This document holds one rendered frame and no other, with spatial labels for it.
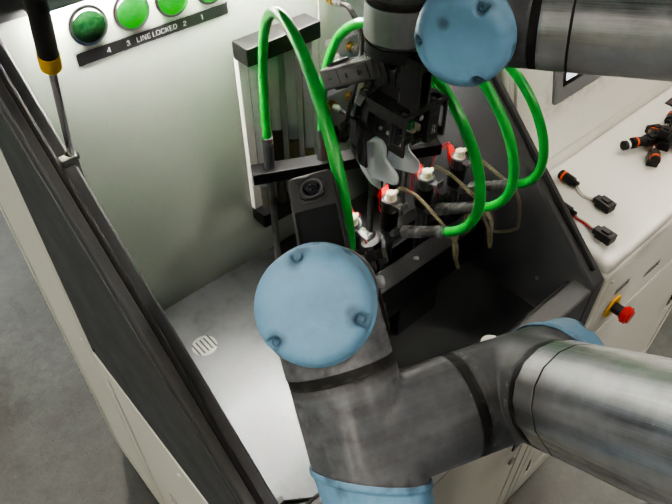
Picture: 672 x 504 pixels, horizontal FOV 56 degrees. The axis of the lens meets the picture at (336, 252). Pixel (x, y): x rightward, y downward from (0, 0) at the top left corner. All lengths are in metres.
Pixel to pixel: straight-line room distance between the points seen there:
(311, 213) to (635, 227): 0.77
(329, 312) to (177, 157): 0.70
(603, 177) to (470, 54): 0.86
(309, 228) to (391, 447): 0.24
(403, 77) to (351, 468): 0.43
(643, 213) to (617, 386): 0.93
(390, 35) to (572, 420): 0.43
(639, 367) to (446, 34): 0.27
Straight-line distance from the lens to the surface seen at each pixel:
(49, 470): 2.11
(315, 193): 0.60
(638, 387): 0.35
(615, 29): 0.50
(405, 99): 0.71
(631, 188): 1.33
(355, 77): 0.76
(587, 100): 1.36
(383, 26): 0.68
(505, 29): 0.49
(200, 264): 1.21
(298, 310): 0.38
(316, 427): 0.42
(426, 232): 0.94
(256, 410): 1.07
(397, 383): 0.43
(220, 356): 1.14
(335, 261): 0.38
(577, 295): 1.13
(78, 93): 0.93
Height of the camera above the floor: 1.75
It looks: 45 degrees down
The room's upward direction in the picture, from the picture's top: straight up
